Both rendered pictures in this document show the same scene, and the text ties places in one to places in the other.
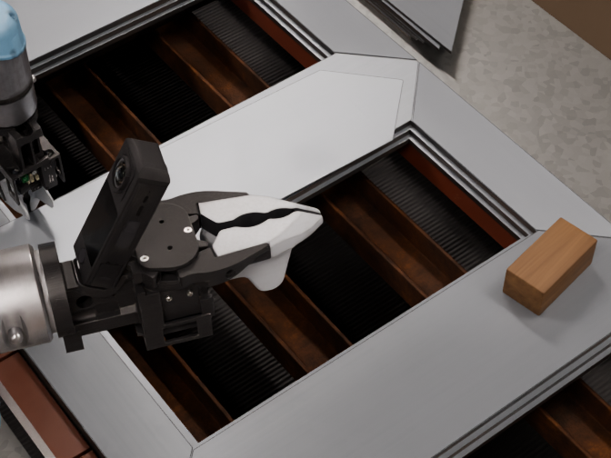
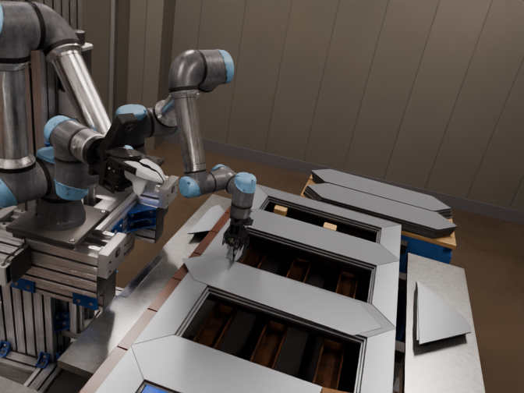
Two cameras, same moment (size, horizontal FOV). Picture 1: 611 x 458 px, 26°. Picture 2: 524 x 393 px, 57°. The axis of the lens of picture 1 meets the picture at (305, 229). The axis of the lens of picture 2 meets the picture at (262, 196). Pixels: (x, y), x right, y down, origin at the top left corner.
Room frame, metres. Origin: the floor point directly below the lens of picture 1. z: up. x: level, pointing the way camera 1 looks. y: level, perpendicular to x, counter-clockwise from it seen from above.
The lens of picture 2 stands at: (0.25, -0.79, 1.89)
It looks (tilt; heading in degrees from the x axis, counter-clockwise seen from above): 27 degrees down; 49
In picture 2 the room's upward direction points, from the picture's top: 11 degrees clockwise
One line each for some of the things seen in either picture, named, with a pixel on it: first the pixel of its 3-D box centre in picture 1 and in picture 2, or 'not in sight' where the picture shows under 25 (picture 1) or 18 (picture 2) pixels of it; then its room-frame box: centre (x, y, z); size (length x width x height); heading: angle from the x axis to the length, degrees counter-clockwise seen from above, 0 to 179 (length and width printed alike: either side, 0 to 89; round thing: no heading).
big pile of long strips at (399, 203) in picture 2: not in sight; (378, 201); (2.23, 0.54, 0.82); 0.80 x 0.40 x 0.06; 127
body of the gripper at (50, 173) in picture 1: (19, 145); (236, 230); (1.17, 0.37, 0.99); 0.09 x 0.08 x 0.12; 37
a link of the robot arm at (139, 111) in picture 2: not in sight; (132, 123); (0.99, 0.91, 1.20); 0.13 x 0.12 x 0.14; 6
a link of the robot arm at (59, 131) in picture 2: not in sight; (70, 137); (0.57, 0.29, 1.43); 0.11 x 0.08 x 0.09; 107
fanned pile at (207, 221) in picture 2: not in sight; (215, 221); (1.41, 0.84, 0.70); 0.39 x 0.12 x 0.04; 37
